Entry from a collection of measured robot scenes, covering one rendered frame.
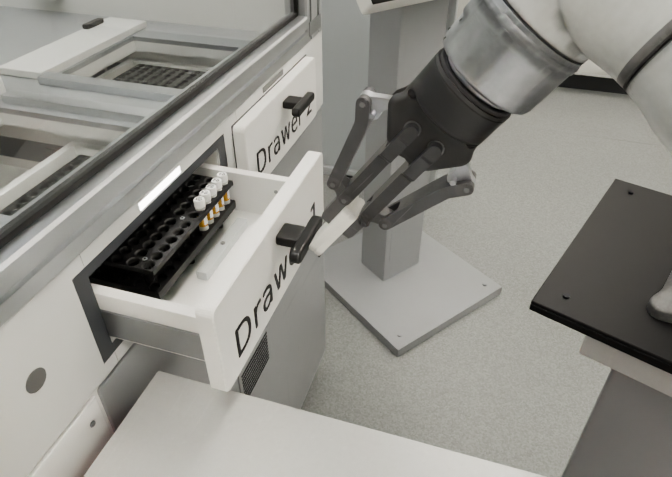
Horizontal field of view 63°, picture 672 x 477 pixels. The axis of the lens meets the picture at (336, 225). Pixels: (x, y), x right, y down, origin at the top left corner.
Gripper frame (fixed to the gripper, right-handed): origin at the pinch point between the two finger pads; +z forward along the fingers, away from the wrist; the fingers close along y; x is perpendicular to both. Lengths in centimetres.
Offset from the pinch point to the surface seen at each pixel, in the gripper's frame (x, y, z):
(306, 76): -41.2, 13.7, 12.0
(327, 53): -156, 20, 62
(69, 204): 11.9, 20.0, 6.6
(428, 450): 10.8, -20.2, 6.5
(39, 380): 21.3, 12.9, 16.0
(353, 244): -106, -29, 89
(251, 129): -19.1, 14.0, 11.4
